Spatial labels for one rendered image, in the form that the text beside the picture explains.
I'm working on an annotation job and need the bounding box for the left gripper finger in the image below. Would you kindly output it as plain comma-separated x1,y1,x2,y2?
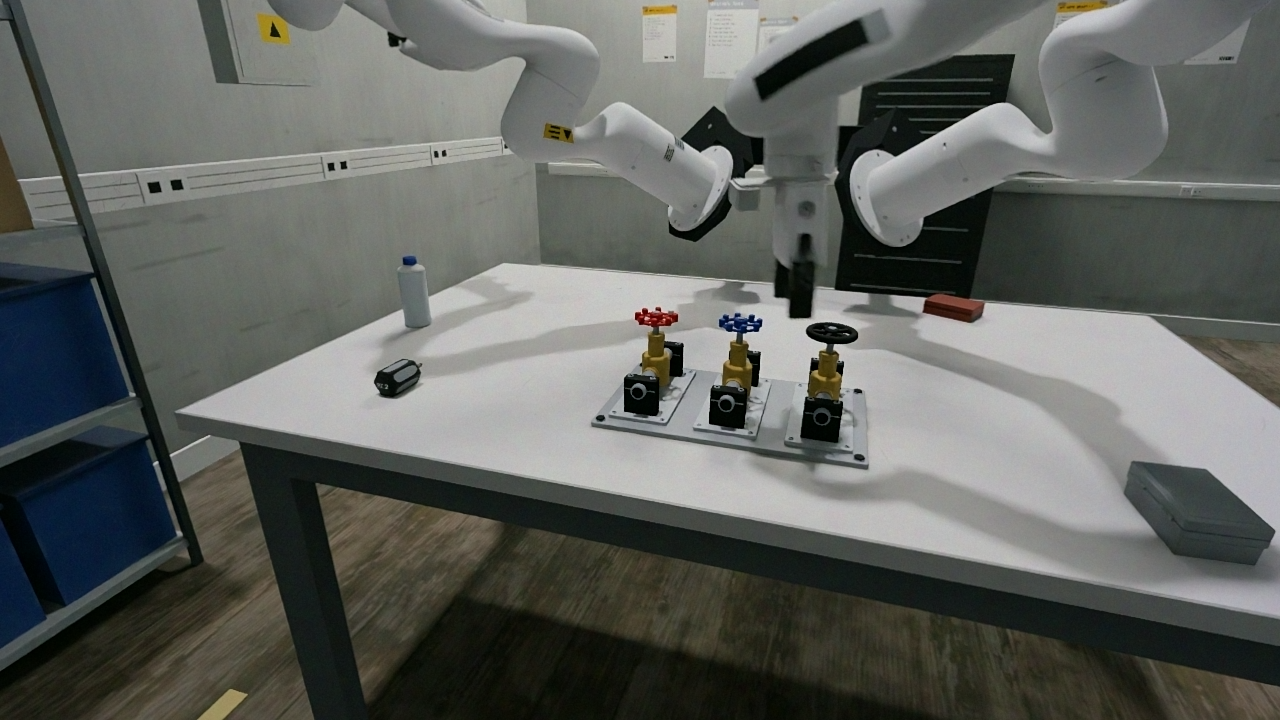
785,232,812,318
772,258,788,297

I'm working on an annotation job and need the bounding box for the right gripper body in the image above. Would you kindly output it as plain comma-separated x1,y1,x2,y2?
398,38,430,67

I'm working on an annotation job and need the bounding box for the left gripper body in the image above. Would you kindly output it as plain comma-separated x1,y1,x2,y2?
765,176,828,266

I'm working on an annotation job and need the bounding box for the white bottle with blue cap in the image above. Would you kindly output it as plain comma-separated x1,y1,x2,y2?
397,256,433,328

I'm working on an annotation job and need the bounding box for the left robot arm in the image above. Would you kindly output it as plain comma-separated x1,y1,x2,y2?
722,0,1267,247

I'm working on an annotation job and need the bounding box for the reddish-brown rectangular block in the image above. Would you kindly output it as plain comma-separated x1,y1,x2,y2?
922,293,986,323

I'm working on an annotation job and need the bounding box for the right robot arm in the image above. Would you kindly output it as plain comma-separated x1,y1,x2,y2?
268,0,733,231

